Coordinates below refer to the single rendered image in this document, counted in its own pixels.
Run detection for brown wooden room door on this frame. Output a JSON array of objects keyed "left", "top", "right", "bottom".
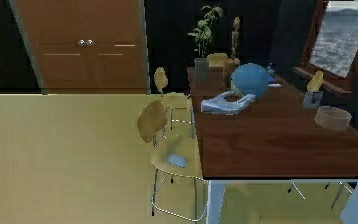
[{"left": 8, "top": 0, "right": 151, "bottom": 96}]

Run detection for silver round door handle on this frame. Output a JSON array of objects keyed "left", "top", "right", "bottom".
[{"left": 76, "top": 38, "right": 95, "bottom": 47}]

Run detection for dark brown dining table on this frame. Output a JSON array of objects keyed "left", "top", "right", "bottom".
[{"left": 186, "top": 65, "right": 358, "bottom": 224}]

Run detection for window with brown frame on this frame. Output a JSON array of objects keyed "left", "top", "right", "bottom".
[{"left": 292, "top": 0, "right": 358, "bottom": 96}]

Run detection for tan round bowl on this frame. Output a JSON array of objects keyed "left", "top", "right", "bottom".
[{"left": 313, "top": 105, "right": 353, "bottom": 132}]

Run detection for small blue white object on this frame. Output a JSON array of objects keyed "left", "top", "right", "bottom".
[{"left": 266, "top": 63, "right": 283, "bottom": 88}]

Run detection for small blue flat object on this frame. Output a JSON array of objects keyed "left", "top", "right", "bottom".
[{"left": 167, "top": 154, "right": 188, "bottom": 169}]

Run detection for brown wooden figure statue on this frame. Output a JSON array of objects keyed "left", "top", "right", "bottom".
[{"left": 222, "top": 16, "right": 242, "bottom": 89}]

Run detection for green house plant grey pot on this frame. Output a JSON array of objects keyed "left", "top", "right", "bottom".
[{"left": 187, "top": 5, "right": 224, "bottom": 81}]

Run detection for blue round ball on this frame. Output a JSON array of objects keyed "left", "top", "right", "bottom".
[{"left": 230, "top": 63, "right": 270, "bottom": 99}]

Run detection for small grey box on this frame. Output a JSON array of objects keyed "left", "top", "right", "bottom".
[{"left": 302, "top": 90, "right": 324, "bottom": 110}]

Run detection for pale blue hand-shaped stand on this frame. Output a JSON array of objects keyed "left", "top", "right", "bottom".
[{"left": 200, "top": 90, "right": 257, "bottom": 116}]

